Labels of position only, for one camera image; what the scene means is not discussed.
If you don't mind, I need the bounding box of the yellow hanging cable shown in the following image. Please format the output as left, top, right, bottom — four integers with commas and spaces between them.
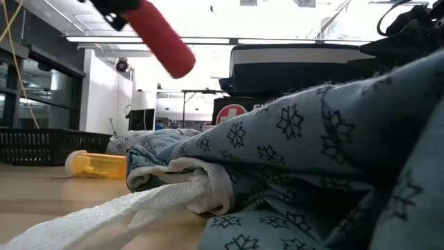
0, 0, 41, 129

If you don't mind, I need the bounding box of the red bandage roll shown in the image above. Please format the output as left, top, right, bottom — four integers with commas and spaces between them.
119, 0, 197, 80

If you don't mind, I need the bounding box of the orange pill bottle white cap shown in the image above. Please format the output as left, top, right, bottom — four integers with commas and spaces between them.
65, 149, 128, 181

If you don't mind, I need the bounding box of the black first aid kit pouch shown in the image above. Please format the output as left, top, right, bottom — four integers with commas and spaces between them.
212, 96, 275, 126

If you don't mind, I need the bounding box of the black standing desk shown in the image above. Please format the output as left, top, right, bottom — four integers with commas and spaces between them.
138, 88, 226, 121

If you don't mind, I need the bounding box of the navy fabric storage bin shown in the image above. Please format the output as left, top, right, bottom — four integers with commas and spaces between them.
218, 43, 375, 98

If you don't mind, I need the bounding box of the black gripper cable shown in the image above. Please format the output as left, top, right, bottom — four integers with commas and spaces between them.
377, 0, 413, 38

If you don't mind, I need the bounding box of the black plastic slotted basket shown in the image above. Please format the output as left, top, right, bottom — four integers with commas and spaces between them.
0, 127, 112, 166

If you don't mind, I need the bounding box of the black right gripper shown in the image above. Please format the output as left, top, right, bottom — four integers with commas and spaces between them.
359, 0, 444, 58

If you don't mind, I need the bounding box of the black ceiling security camera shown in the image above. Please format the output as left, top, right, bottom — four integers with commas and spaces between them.
115, 58, 130, 73

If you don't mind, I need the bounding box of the ceiling light bar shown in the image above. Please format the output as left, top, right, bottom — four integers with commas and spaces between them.
60, 34, 374, 47

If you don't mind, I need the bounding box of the black computer monitor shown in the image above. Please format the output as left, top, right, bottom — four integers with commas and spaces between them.
128, 108, 156, 132

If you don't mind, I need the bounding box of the teal patterned gown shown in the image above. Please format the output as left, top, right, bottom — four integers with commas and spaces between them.
0, 48, 444, 250

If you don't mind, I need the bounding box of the white patterned gown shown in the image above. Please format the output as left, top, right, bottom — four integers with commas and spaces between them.
105, 128, 202, 157

